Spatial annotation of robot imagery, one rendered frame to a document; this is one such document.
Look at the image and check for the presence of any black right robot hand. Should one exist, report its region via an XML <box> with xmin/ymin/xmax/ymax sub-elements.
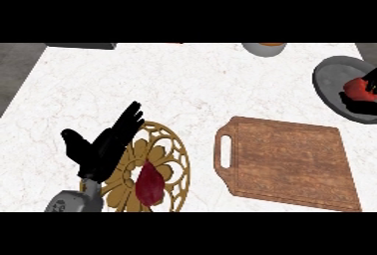
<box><xmin>337</xmin><ymin>67</ymin><xmax>377</xmax><ymax>117</ymax></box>

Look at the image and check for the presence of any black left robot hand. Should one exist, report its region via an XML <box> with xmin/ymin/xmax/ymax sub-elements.
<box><xmin>59</xmin><ymin>101</ymin><xmax>148</xmax><ymax>184</ymax></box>

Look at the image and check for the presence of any red bell pepper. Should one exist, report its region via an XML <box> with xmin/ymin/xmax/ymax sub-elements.
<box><xmin>341</xmin><ymin>77</ymin><xmax>377</xmax><ymax>103</ymax></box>

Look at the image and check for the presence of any grey pan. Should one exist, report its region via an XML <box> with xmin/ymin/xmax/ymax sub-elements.
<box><xmin>310</xmin><ymin>55</ymin><xmax>377</xmax><ymax>126</ymax></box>

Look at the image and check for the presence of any brown wooden cutting board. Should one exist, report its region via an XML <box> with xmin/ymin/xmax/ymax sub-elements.
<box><xmin>211</xmin><ymin>116</ymin><xmax>364</xmax><ymax>213</ymax></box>

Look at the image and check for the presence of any gold round openwork trivet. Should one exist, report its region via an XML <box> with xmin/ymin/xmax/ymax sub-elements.
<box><xmin>78</xmin><ymin>121</ymin><xmax>191</xmax><ymax>213</ymax></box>

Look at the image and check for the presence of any dark red sweet potato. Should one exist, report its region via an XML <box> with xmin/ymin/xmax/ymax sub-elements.
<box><xmin>134</xmin><ymin>159</ymin><xmax>167</xmax><ymax>207</ymax></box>

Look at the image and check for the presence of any grey bowl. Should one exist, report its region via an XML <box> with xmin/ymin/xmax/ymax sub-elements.
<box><xmin>239</xmin><ymin>42</ymin><xmax>288</xmax><ymax>58</ymax></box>

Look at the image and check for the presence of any dark grey flat block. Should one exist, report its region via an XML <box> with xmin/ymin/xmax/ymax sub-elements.
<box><xmin>44</xmin><ymin>42</ymin><xmax>118</xmax><ymax>51</ymax></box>

